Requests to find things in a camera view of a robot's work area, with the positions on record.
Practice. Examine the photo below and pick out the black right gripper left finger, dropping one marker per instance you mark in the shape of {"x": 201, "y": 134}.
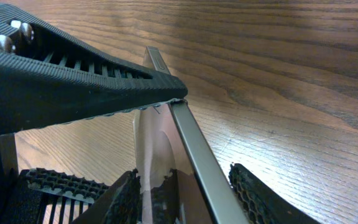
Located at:
{"x": 119, "y": 204}

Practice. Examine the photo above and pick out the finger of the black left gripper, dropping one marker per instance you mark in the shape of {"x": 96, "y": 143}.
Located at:
{"x": 47, "y": 196}
{"x": 49, "y": 77}

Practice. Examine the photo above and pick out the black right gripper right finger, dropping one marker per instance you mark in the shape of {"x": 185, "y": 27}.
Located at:
{"x": 260, "y": 203}

